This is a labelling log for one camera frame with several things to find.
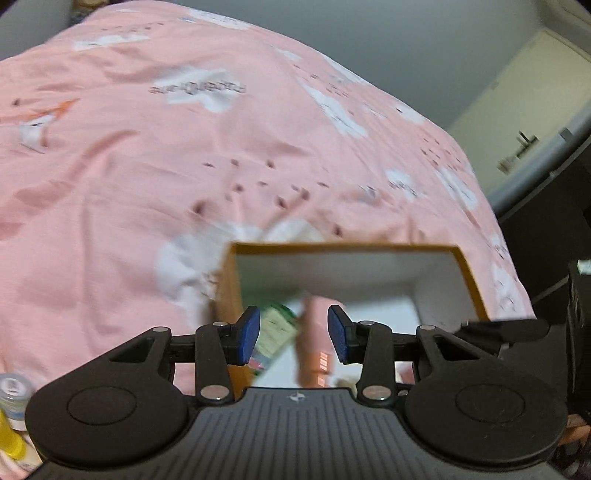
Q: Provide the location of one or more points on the green small packet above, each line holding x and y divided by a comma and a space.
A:
277, 330

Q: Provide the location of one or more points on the pink printed bed quilt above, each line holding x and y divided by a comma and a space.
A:
138, 144

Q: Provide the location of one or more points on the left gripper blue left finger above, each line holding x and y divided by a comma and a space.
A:
247, 328

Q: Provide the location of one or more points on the grey white cream jar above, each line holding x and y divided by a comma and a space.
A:
15, 393

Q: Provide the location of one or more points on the yellow bulb-shaped bottle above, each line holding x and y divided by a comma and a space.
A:
11, 443

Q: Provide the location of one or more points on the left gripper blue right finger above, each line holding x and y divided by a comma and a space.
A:
342, 331

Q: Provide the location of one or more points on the white paper tea sachet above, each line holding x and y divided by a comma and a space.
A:
315, 353

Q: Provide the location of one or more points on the cream door with handle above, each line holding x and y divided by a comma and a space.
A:
504, 131

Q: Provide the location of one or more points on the orange cardboard box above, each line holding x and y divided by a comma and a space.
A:
401, 286

